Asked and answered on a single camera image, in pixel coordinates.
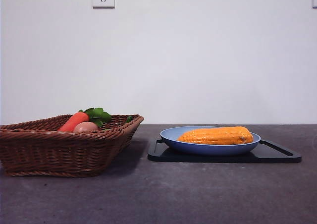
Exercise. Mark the brown wicker basket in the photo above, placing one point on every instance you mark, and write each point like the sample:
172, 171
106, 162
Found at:
49, 152

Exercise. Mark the orange carrot with green leaves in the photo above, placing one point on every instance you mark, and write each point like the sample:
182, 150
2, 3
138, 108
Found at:
73, 121

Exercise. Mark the yellow corn cob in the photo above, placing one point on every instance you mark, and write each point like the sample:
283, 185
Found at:
215, 136

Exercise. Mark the black rectangular tray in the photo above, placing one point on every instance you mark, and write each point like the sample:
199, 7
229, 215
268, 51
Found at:
277, 155

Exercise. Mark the green chili pepper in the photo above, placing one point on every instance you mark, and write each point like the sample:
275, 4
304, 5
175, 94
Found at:
128, 120

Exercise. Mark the blue round plate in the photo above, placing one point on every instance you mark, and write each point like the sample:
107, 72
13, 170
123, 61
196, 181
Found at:
210, 150

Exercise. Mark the pale brown egg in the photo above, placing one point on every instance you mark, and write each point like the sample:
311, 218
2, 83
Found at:
85, 127

